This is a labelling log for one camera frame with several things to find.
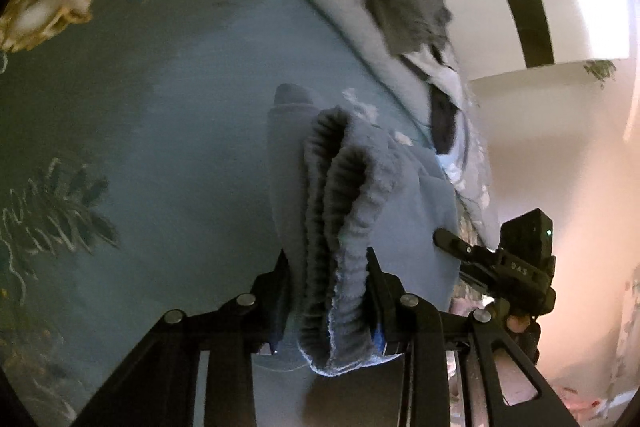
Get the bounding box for light blue pants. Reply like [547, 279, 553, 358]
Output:
[252, 82, 461, 427]

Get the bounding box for person right hand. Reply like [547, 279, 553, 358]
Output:
[504, 314, 541, 364]

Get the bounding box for black rolled garment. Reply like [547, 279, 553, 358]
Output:
[430, 84, 458, 155]

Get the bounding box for teal floral bed blanket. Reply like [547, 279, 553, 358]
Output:
[0, 0, 497, 427]

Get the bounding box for white garment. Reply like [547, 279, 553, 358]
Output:
[400, 43, 464, 106]

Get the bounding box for grey daisy print duvet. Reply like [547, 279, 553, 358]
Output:
[188, 0, 501, 253]

